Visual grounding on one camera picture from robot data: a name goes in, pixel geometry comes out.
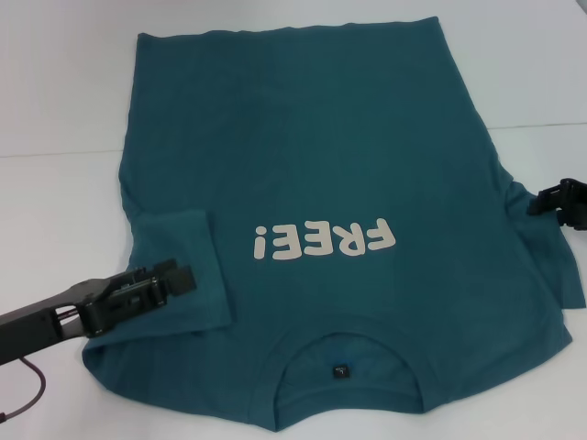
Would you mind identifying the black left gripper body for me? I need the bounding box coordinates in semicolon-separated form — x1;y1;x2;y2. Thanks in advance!
0;269;167;364

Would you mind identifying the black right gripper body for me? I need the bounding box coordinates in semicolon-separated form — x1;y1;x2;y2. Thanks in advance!
560;177;587;216

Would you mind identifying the teal t-shirt with FREE print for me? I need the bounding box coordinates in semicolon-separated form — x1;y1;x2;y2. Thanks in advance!
81;16;587;423

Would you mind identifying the maroon left wrist cable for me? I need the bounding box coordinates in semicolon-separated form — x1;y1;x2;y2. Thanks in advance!
0;357;48;416

